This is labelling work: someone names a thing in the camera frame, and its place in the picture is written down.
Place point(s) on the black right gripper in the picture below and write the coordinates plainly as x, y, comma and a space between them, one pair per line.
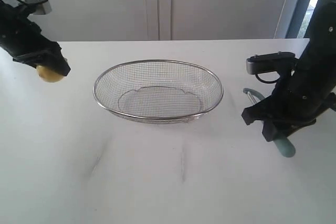
303, 92

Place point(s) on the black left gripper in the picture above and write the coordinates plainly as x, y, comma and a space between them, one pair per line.
23, 40

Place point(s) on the yellow lemon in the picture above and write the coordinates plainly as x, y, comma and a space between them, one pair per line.
48, 75

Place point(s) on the teal handled peeler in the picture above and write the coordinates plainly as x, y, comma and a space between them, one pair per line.
284, 146

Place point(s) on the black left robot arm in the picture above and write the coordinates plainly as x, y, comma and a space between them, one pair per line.
21, 38

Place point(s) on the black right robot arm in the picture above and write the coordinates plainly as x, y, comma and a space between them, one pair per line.
321, 45

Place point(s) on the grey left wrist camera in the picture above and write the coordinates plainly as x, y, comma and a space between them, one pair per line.
37, 7

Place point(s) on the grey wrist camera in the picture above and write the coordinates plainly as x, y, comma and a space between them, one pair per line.
37, 7
258, 64

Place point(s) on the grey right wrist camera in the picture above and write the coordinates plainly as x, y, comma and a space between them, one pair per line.
258, 64

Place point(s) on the oval wire mesh basket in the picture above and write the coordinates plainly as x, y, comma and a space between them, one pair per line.
157, 91

